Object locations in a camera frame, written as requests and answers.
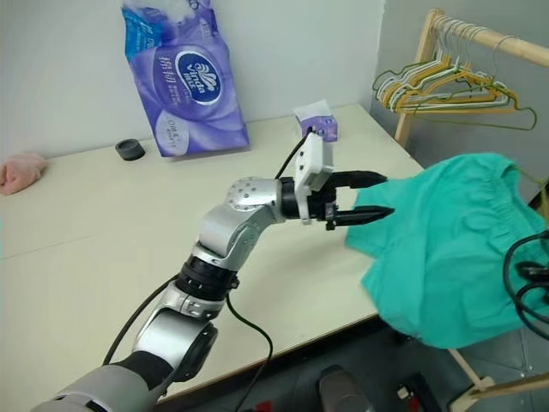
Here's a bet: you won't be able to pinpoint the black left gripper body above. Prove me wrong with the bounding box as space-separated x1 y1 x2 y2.
308 173 345 232

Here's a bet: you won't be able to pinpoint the small purple tissue box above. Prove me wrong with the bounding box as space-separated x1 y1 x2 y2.
293 99 342 142

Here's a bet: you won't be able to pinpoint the large purple tissue pack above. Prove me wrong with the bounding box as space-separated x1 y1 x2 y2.
118 0 251 159

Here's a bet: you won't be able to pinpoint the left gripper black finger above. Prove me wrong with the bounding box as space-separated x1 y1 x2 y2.
333 205 395 228
336 169 389 191

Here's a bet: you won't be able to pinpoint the pink cloth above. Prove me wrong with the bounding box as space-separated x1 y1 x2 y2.
0 153 48 197

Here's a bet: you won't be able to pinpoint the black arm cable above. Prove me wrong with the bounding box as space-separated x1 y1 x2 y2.
102 133 311 412
504 229 549 344

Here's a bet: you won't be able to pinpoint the green shorts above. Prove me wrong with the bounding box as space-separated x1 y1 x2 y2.
345 152 549 351

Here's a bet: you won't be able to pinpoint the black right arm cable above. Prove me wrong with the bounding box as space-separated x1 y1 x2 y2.
504 229 549 344

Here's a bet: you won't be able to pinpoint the wooden clothes rack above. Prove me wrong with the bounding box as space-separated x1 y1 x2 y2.
393 7 549 398

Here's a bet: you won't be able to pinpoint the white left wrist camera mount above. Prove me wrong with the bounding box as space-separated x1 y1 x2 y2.
293 132 335 227

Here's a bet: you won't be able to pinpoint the red and black object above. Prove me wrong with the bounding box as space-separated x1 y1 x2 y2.
396 373 430 412

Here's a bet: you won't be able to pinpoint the dark green wire hanger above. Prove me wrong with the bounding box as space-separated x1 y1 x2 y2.
371 59 464 113

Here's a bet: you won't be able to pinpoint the orange wire hanger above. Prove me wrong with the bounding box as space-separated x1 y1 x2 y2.
377 64 518 116

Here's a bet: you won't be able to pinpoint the white wire hanger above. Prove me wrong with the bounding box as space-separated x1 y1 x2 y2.
385 23 511 109

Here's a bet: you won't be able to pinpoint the dark rounded shape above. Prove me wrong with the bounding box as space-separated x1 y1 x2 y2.
317 364 377 412

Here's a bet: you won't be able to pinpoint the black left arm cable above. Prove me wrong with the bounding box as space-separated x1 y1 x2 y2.
102 133 311 412

